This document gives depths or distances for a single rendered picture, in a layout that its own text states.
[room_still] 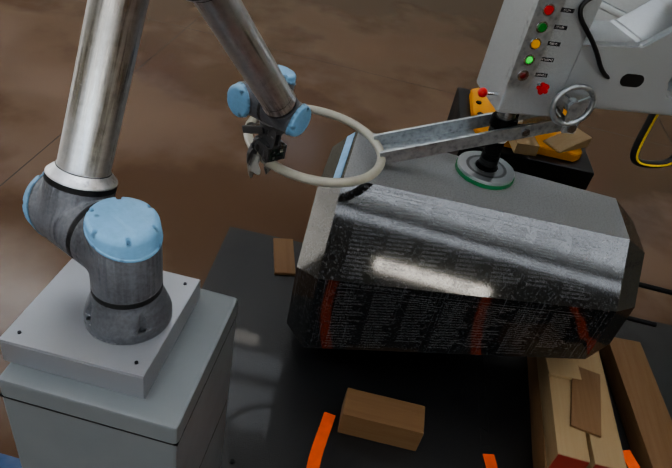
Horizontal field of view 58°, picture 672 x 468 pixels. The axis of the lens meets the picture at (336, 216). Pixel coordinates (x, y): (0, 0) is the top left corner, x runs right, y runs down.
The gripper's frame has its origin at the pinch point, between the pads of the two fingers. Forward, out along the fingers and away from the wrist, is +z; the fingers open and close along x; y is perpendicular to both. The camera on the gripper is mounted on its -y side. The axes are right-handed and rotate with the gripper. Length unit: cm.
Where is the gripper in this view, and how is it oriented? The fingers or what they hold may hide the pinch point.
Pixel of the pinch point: (257, 171)
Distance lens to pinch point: 195.8
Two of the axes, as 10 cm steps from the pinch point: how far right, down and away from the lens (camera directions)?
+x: 7.6, -2.5, 6.1
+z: -2.3, 7.7, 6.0
